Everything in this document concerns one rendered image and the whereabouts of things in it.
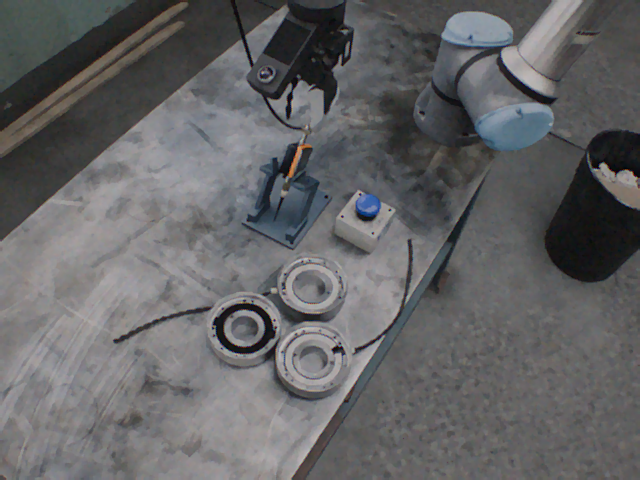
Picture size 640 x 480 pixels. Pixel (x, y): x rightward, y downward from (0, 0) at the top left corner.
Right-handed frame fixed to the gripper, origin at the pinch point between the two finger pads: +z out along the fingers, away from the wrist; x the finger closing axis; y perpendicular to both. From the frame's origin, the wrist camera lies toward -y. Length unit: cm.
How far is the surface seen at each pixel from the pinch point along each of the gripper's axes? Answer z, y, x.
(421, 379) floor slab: 98, 20, -34
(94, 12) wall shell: 82, 81, 146
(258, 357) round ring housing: 14.8, -28.3, -12.0
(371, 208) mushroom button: 11.1, 0.2, -13.6
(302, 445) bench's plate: 18.3, -34.5, -23.1
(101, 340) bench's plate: 18.5, -37.7, 9.5
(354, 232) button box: 15.1, -2.4, -12.6
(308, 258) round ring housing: 15.5, -10.4, -9.0
